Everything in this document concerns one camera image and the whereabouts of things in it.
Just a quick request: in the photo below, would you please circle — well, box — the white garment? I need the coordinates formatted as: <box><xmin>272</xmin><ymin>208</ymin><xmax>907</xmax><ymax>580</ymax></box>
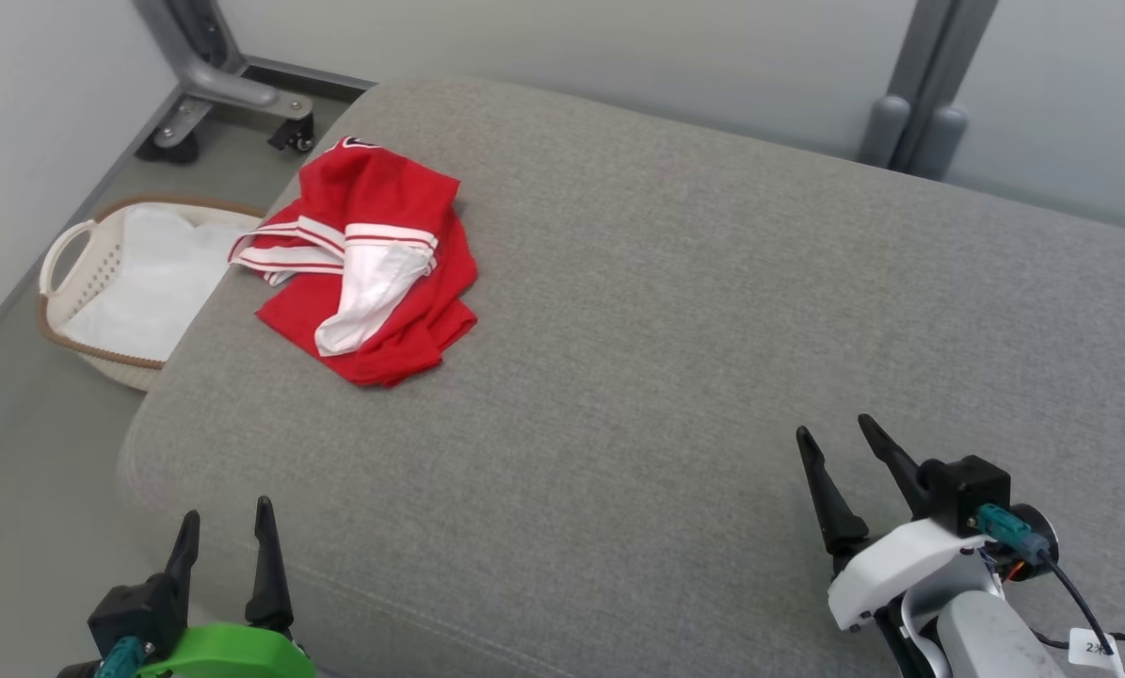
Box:
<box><xmin>58</xmin><ymin>207</ymin><xmax>262</xmax><ymax>362</ymax></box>

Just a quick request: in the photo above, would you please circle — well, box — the grey cylindrical post foot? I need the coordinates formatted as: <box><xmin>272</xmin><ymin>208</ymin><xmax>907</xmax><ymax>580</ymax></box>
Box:
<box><xmin>860</xmin><ymin>94</ymin><xmax>913</xmax><ymax>170</ymax></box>
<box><xmin>915</xmin><ymin>105</ymin><xmax>970</xmax><ymax>182</ymax></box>

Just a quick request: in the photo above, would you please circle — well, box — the grey wall partition post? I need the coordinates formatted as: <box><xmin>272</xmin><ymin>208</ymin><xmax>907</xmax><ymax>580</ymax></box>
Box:
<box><xmin>887</xmin><ymin>0</ymin><xmax>1001</xmax><ymax>175</ymax></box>

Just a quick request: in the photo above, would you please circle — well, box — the grey metal stand frame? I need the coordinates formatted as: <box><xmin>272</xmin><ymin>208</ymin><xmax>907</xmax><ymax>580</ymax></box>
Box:
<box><xmin>132</xmin><ymin>0</ymin><xmax>316</xmax><ymax>152</ymax></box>

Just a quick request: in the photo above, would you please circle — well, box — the black caster wheel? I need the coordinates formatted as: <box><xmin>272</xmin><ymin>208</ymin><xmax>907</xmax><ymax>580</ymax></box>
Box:
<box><xmin>136</xmin><ymin>127</ymin><xmax>198</xmax><ymax>165</ymax></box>
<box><xmin>268</xmin><ymin>113</ymin><xmax>316</xmax><ymax>153</ymax></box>

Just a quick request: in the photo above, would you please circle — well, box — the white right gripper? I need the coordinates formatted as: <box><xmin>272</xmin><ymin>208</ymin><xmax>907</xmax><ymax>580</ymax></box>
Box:
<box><xmin>796</xmin><ymin>413</ymin><xmax>1059</xmax><ymax>632</ymax></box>

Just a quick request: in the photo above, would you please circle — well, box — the cream plastic laundry basket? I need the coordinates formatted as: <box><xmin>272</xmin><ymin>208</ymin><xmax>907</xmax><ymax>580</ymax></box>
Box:
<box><xmin>37</xmin><ymin>196</ymin><xmax>266</xmax><ymax>393</ymax></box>

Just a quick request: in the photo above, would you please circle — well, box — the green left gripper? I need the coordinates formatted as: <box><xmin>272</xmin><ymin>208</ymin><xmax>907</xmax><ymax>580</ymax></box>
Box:
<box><xmin>137</xmin><ymin>495</ymin><xmax>318</xmax><ymax>678</ymax></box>

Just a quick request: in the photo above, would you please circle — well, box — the white cable tag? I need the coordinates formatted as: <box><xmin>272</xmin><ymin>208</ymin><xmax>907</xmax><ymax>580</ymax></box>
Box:
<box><xmin>1067</xmin><ymin>628</ymin><xmax>1125</xmax><ymax>678</ymax></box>

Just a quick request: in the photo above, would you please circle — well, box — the red white striped jersey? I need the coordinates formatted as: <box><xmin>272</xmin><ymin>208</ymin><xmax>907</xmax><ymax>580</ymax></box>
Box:
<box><xmin>228</xmin><ymin>136</ymin><xmax>479</xmax><ymax>388</ymax></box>

